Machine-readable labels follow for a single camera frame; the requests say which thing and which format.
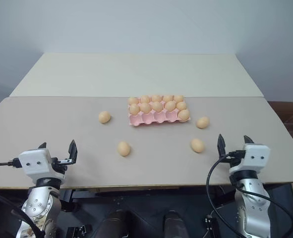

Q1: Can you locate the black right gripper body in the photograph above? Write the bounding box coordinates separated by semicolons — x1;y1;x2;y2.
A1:
219;150;246;170

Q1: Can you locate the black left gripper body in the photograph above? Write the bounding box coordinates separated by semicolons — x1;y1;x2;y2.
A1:
49;157;76;175

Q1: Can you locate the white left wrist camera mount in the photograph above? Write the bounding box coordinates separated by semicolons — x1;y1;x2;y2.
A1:
18;148;67;185

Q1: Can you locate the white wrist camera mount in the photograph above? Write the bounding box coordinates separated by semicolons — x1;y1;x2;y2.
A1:
229;143;271;178
18;148;67;185

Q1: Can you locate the black metal bracket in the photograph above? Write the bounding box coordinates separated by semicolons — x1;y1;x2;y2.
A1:
66;224;92;238
202;214;219;238

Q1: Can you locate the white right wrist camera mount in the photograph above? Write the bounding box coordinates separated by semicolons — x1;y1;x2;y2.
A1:
229;143;271;178

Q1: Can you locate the black table frame bar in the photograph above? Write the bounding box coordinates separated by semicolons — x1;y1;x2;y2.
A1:
61;185;234;199

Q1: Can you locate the dark rounded shape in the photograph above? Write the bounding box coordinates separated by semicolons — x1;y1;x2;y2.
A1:
103;210;130;238
163;210;187;238

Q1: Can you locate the pink egg tray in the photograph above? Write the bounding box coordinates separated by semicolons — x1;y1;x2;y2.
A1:
127;95;192;127

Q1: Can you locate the black table clamp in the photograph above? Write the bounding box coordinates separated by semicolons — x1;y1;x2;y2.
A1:
60;189;75;213

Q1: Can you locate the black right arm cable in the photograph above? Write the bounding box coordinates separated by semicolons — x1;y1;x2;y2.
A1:
205;150;293;238

